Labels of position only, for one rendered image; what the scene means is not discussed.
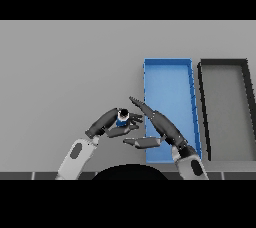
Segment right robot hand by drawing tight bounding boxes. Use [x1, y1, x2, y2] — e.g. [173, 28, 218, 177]
[122, 96, 198, 159]

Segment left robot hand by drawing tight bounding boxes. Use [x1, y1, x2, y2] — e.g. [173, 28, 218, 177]
[84, 107, 145, 140]

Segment blue pipe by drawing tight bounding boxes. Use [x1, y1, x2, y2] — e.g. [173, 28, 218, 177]
[115, 108, 131, 128]

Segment blue bin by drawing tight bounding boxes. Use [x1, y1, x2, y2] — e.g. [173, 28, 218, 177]
[142, 58, 203, 164]

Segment dark grey bin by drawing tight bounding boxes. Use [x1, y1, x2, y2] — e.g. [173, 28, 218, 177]
[196, 58, 256, 162]

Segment flat black dome shape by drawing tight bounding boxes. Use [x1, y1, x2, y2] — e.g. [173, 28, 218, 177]
[91, 164, 170, 181]

